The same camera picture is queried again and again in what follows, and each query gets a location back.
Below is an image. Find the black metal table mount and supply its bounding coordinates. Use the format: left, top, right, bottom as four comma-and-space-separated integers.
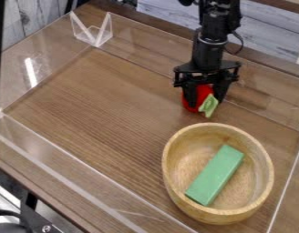
19, 192, 62, 233

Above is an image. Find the red plush strawberry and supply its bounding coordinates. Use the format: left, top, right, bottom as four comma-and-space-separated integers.
182, 85, 219, 118

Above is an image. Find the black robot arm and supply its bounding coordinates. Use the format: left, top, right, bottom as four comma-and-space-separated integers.
173, 0, 243, 112

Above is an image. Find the black cable lower left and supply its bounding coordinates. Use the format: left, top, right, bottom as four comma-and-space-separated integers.
0, 210, 22, 233

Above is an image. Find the wooden oval bowl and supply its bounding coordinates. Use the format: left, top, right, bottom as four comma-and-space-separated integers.
161, 123, 275, 225

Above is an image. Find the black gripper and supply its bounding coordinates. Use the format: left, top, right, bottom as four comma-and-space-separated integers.
172, 60, 241, 108

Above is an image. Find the green rectangular block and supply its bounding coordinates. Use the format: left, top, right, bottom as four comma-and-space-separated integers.
184, 145, 244, 207

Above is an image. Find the clear acrylic corner bracket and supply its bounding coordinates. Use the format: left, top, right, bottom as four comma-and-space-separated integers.
69, 12, 113, 47

